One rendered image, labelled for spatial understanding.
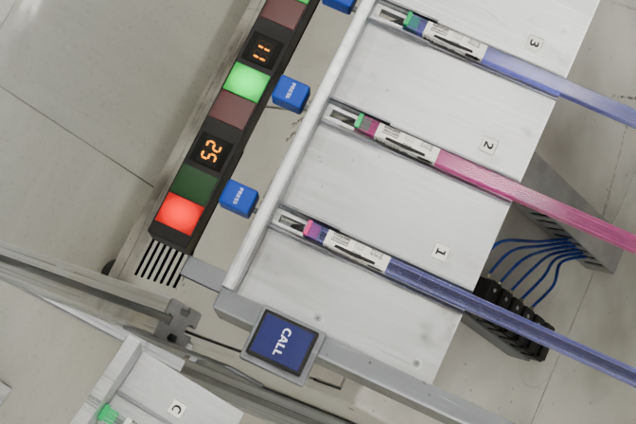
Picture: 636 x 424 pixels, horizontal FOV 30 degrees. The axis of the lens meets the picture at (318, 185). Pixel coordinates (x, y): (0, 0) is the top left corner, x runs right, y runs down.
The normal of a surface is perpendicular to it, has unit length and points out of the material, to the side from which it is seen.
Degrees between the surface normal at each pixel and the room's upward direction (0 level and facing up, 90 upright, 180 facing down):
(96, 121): 0
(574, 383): 0
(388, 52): 47
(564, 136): 0
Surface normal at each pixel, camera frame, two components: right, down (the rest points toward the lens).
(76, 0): 0.66, 0.12
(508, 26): 0.00, -0.25
